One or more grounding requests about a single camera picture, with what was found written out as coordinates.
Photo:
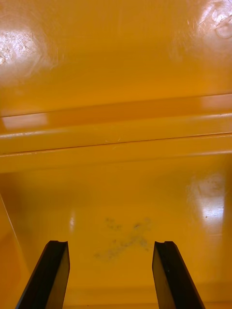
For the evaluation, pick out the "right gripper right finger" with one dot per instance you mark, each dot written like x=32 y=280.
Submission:
x=172 y=280

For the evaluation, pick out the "yellow-orange plastic bin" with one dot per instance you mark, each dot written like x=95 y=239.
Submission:
x=108 y=60
x=116 y=200

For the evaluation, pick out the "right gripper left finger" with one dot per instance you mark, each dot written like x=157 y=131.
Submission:
x=47 y=280

